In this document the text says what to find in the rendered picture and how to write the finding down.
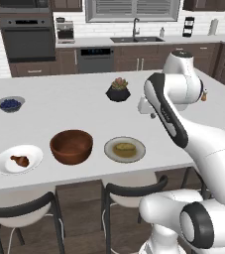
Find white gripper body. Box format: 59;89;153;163
137;96;161;119

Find yellow-brown potato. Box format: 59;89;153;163
112;141;139;159

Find brown wooden bowl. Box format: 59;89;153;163
49;129;94;166

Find brown chicken drumstick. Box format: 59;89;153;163
9;154;31;169

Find succulent in black pot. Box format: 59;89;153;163
105;76;132;103

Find brown lower cupboards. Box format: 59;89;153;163
9;42;225;94

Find small brown bottle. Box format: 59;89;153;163
200;87;208;102

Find grey plate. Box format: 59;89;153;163
103;136;148;165

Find dark sink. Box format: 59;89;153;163
109;36;166;45

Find white stool with black back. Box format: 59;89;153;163
100;171;169;254
0;185;66;254

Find black tap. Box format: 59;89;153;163
132;17;142;43

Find black stool legs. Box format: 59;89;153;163
180;166;208;200

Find window with grey blinds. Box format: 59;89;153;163
84;0;182;24

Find white paper towel roll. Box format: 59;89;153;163
207;18;220;37

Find brown upper cupboard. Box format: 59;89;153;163
50;0;84;13
182;0;225;13

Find blueberries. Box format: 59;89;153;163
0;98;22;110

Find white plate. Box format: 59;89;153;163
0;144;45;177

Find black microwave oven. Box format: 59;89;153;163
0;0;51;10

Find black wire stand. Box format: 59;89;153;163
181;16;196;39

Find black wall oven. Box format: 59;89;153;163
0;12;56;64

